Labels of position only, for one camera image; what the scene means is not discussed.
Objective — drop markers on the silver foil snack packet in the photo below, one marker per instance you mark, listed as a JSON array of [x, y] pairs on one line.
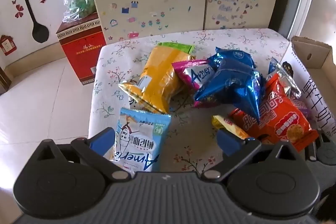
[[286, 74]]

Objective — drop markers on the light blue white snack packet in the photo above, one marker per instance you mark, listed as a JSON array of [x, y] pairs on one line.
[[141, 134]]

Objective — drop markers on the red flower wall decal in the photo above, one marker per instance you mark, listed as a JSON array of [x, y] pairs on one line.
[[18, 10]]

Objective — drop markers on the pink white snack packet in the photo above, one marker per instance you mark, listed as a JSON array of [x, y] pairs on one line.
[[194, 74]]

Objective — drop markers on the green snack packet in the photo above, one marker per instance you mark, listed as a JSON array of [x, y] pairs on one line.
[[178, 47]]

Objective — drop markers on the small golden snack packet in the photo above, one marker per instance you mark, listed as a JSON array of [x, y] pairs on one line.
[[231, 125]]

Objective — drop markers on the large yellow snack packet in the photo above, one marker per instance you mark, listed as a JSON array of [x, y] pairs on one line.
[[160, 74]]

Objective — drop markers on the cardboard box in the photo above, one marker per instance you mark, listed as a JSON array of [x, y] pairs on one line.
[[315, 98]]

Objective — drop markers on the red carton box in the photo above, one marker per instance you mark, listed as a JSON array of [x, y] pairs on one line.
[[81, 56]]

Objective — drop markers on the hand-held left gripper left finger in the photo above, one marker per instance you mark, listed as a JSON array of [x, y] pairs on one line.
[[101, 138]]

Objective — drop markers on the red orange snack packet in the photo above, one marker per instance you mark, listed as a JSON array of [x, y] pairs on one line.
[[283, 113]]

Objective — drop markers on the red wall socket sticker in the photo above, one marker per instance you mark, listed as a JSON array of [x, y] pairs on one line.
[[6, 45]]

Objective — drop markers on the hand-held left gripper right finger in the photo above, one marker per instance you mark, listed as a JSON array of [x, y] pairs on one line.
[[229, 142]]

